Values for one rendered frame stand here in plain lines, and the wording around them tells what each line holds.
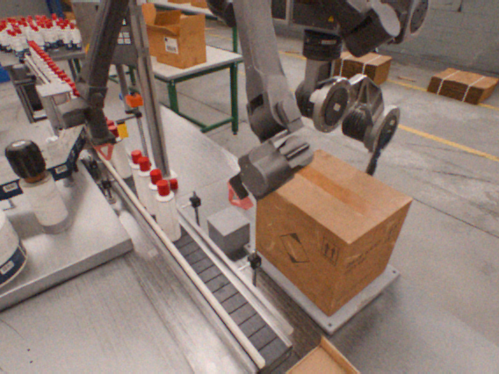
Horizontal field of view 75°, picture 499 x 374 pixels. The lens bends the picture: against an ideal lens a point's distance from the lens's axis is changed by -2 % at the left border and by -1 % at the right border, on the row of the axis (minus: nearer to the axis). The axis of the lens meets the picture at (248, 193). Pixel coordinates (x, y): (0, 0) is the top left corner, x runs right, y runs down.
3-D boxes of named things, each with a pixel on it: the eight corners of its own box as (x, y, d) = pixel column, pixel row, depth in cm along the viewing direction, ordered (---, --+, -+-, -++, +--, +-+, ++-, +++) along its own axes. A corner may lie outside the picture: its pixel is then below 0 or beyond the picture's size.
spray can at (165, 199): (161, 235, 102) (149, 181, 90) (176, 228, 105) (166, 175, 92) (169, 245, 99) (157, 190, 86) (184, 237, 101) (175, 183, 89)
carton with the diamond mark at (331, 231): (254, 248, 102) (256, 176, 85) (309, 216, 113) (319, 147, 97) (329, 318, 83) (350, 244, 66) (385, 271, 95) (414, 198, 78)
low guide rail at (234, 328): (98, 155, 137) (97, 151, 135) (101, 154, 137) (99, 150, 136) (260, 369, 69) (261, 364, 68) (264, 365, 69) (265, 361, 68)
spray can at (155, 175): (155, 223, 106) (142, 170, 94) (169, 217, 109) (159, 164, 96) (162, 233, 103) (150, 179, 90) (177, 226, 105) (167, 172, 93)
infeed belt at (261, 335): (68, 119, 176) (66, 112, 174) (83, 116, 180) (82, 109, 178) (260, 379, 72) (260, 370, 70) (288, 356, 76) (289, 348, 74)
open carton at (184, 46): (144, 64, 274) (135, 14, 251) (190, 51, 305) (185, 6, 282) (174, 73, 255) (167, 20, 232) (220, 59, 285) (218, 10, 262)
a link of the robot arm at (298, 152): (322, 155, 56) (304, 127, 56) (297, 171, 52) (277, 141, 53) (300, 171, 62) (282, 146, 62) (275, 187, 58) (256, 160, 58)
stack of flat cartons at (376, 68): (329, 79, 474) (332, 56, 454) (346, 70, 506) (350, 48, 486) (372, 90, 440) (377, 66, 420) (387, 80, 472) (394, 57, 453)
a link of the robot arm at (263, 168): (292, 94, 53) (262, 113, 61) (242, 116, 47) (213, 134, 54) (324, 160, 55) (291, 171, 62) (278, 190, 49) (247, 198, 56)
